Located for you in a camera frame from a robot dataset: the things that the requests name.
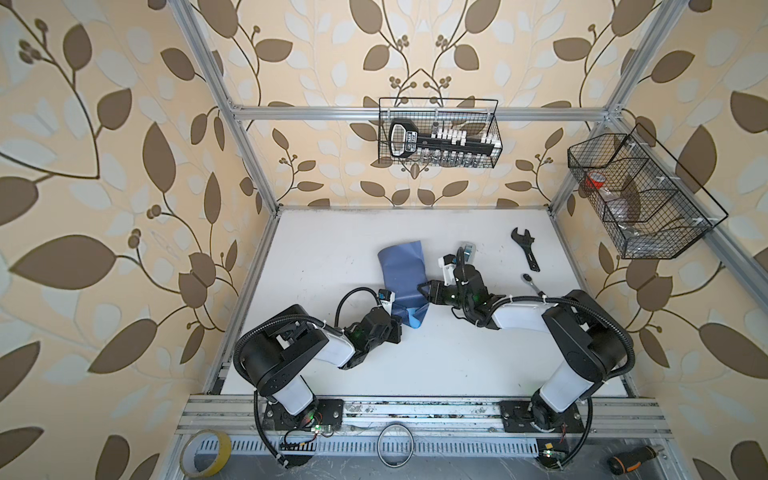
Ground back wire basket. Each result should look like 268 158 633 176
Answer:
378 96 503 169

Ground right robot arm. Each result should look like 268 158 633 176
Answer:
417 255 636 432

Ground red capped plastic item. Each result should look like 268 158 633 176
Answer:
584 171 607 191

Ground orange black screwdriver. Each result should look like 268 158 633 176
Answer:
606 445 665 475

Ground yellow tape roll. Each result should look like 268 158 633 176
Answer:
179 429 233 479

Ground wire basket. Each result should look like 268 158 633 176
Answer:
568 123 728 260
378 96 503 169

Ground black socket set rail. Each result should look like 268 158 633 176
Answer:
384 118 503 159

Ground black adjustable wrench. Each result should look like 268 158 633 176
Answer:
510 227 540 272

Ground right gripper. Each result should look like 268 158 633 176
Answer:
417 279 471 312

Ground grey ring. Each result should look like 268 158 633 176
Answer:
376 422 416 469

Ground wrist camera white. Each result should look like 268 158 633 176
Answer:
438 254 457 286
377 289 395 316

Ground red handled ratchet wrench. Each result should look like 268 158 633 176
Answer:
521 273 545 297

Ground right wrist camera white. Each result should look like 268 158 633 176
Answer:
438 254 457 286

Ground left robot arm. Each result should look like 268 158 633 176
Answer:
232 287 402 416

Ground right wire basket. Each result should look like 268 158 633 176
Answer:
568 123 728 260

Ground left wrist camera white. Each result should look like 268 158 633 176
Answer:
377 289 395 316

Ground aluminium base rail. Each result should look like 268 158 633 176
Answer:
170 395 678 459

